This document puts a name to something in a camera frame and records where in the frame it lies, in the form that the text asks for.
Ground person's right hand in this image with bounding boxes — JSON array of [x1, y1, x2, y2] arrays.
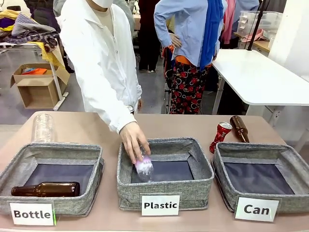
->
[[119, 120, 152, 164]]

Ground blue shirt figure's hand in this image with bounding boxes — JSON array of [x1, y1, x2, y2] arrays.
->
[[169, 33, 183, 48]]

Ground clear bottle pink label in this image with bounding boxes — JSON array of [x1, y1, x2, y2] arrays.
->
[[134, 142, 155, 183]]

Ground crushed red drink can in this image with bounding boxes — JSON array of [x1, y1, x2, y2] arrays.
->
[[209, 121, 233, 154]]

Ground large clear plastic bottle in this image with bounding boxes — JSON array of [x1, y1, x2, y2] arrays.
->
[[32, 113, 55, 144]]

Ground brown glass bottle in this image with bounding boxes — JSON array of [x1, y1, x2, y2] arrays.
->
[[229, 115, 251, 143], [11, 181, 81, 198]]

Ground person's right forearm white sleeve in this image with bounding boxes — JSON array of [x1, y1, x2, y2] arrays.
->
[[91, 79, 138, 133]]

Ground grey fabric basket Bottle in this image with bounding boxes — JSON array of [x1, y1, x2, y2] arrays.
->
[[0, 142, 105, 217]]

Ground grey fabric basket Plastic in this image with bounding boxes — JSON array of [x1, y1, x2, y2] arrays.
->
[[116, 137, 215, 211]]

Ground white Can label sign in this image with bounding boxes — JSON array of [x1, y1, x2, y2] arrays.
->
[[234, 196, 281, 222]]

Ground grey fabric basket Can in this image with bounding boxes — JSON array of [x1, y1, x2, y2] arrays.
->
[[212, 142, 309, 215]]

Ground orange cloth at waist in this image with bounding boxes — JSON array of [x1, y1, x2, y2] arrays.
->
[[163, 45, 191, 66]]

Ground figure in blue shirt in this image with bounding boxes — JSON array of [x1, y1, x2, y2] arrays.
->
[[154, 0, 227, 67]]

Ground person in dark clothes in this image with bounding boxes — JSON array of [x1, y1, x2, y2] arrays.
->
[[139, 0, 161, 73]]

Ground black metal stand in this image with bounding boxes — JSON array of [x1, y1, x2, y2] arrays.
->
[[164, 70, 174, 114]]

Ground blue scarf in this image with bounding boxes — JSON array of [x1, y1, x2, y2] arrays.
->
[[199, 0, 225, 72]]

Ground black red floral trousers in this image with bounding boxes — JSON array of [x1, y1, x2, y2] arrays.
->
[[165, 60, 213, 115]]

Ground pink hanging garment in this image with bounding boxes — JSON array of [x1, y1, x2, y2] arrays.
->
[[221, 0, 237, 44]]

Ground white Plastic label sign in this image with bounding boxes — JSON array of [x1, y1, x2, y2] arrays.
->
[[140, 194, 181, 217]]

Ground person in white jacket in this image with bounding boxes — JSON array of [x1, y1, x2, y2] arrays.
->
[[59, 0, 143, 133]]

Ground pink cloth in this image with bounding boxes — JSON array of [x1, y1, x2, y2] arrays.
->
[[242, 29, 268, 43]]

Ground white face mask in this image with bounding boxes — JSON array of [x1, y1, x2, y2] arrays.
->
[[91, 0, 113, 7]]

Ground black pole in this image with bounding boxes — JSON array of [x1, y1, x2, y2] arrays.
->
[[247, 0, 271, 51]]

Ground wooden table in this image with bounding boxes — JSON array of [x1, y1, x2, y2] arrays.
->
[[233, 31, 271, 54]]

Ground white table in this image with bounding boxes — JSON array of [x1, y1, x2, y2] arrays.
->
[[211, 49, 309, 116]]

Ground clear plastic storage bins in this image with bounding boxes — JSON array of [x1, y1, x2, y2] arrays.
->
[[236, 11, 283, 37]]

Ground yellow cloth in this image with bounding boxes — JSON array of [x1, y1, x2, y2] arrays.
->
[[28, 41, 66, 70]]

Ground open cardboard box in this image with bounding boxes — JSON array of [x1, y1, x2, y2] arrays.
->
[[10, 63, 70, 109]]

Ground orange cloth in box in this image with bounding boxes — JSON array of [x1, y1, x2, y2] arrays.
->
[[21, 67, 48, 75]]

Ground white Bottle label sign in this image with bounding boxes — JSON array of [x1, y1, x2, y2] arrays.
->
[[9, 200, 56, 227]]

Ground pile of mixed clothes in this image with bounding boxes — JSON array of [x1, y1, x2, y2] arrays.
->
[[0, 9, 61, 53]]

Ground white metal table frame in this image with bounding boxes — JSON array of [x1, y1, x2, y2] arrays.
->
[[0, 42, 70, 111]]

